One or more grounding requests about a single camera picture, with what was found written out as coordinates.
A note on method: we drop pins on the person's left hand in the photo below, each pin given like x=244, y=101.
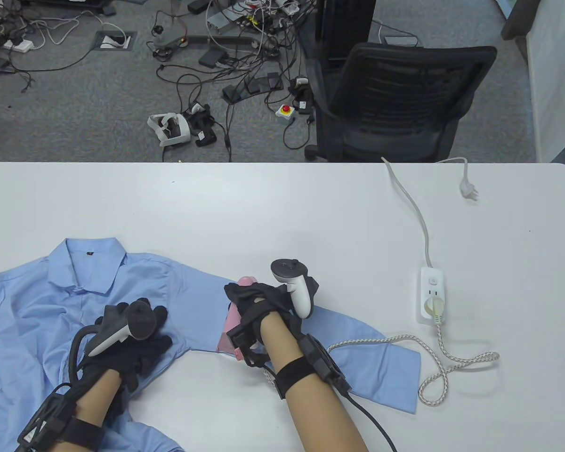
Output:
x=146, y=353

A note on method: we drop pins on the person's right hand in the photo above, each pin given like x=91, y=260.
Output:
x=254, y=301

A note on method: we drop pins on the pink electric iron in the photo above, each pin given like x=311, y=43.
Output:
x=233, y=325

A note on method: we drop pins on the black and white controller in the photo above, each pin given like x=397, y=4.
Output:
x=287, y=269
x=143, y=320

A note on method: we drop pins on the light blue long-sleeve shirt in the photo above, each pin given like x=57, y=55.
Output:
x=179, y=292

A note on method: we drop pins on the person's right forearm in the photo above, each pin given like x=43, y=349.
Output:
x=310, y=414

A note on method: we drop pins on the person's left forearm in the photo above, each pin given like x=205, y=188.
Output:
x=99, y=391

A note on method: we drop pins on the white table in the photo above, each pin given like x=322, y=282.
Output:
x=263, y=212

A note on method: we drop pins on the black handheld controller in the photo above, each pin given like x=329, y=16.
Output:
x=206, y=138
x=201, y=117

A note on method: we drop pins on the white VR headset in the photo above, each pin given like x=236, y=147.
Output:
x=176, y=129

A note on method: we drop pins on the red emergency stop button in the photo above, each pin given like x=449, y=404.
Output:
x=286, y=113

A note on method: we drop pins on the white black handheld scanner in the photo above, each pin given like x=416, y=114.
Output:
x=302, y=99

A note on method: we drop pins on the black flat power adapter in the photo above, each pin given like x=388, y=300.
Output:
x=254, y=85
x=273, y=81
x=233, y=93

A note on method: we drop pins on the black mesh office chair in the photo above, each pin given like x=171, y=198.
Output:
x=405, y=94

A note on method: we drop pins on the grey desk leg base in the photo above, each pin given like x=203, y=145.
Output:
x=216, y=41

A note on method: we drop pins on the silver aluminium profile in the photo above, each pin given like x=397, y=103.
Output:
x=226, y=21

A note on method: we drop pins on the black computer tower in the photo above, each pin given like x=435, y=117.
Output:
x=343, y=28

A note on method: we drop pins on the grey floor socket box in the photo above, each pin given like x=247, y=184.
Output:
x=129, y=42

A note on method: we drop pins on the grey flat device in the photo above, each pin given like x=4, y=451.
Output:
x=400, y=41

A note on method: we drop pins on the white floor power strip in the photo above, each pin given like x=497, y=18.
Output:
x=21, y=45

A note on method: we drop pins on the black desk foot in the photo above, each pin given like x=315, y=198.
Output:
x=75, y=4

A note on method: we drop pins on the white partition panel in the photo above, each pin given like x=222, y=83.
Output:
x=555, y=70

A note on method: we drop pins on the dark grey panel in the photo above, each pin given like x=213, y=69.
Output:
x=518, y=19

